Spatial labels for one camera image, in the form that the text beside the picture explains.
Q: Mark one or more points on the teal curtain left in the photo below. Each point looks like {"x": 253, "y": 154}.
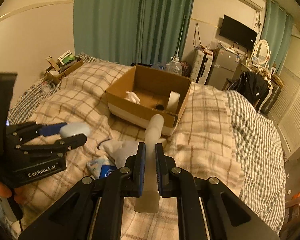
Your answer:
{"x": 131, "y": 31}

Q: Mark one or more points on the white suitcase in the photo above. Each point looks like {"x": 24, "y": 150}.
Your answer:
{"x": 201, "y": 66}

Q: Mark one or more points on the blue Vinda tissue pack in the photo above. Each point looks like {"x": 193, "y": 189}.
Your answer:
{"x": 100, "y": 167}

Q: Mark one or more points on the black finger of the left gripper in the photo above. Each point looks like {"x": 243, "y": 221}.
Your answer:
{"x": 59, "y": 146}
{"x": 28, "y": 128}

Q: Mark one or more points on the teal curtain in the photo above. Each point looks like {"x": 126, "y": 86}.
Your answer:
{"x": 277, "y": 31}
{"x": 131, "y": 31}

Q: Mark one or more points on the grey mini fridge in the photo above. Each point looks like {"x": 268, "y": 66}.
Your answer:
{"x": 223, "y": 67}

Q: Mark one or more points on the white sock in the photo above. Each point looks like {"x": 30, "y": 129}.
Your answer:
{"x": 119, "y": 151}

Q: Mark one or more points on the green white product box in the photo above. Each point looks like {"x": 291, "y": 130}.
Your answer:
{"x": 65, "y": 58}

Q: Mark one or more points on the green white checkered quilt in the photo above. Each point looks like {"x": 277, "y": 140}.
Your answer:
{"x": 259, "y": 150}

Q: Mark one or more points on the black wall television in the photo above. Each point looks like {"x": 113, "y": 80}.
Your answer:
{"x": 238, "y": 32}

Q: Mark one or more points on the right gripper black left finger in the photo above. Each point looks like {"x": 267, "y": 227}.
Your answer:
{"x": 109, "y": 194}

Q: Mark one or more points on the large clear water jug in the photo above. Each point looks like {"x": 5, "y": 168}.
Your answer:
{"x": 174, "y": 66}

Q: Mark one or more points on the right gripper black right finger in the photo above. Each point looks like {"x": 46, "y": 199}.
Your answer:
{"x": 178, "y": 183}

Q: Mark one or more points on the white louvered wardrobe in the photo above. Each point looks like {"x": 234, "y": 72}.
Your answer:
{"x": 286, "y": 110}

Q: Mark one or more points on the teal curtain right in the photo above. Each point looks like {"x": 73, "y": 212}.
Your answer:
{"x": 277, "y": 31}

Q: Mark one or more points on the bare left hand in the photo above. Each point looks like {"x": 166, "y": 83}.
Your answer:
{"x": 19, "y": 195}

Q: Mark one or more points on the translucent white tube bottle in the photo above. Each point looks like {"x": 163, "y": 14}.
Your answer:
{"x": 149, "y": 200}

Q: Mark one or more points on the dark translucent plastic cup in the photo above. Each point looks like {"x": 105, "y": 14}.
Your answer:
{"x": 160, "y": 107}

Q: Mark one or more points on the white cloth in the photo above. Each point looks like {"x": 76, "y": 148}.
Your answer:
{"x": 132, "y": 97}

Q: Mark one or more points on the white oval vanity mirror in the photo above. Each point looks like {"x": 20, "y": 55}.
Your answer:
{"x": 261, "y": 53}

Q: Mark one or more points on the white tape roll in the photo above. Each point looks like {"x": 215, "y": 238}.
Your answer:
{"x": 173, "y": 101}

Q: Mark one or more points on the black jacket on chair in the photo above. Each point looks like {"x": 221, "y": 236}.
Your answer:
{"x": 253, "y": 87}

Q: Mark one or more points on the light blue oval case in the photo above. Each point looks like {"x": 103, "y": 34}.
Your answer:
{"x": 73, "y": 129}

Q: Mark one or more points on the open cardboard box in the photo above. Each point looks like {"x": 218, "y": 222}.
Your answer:
{"x": 152, "y": 86}

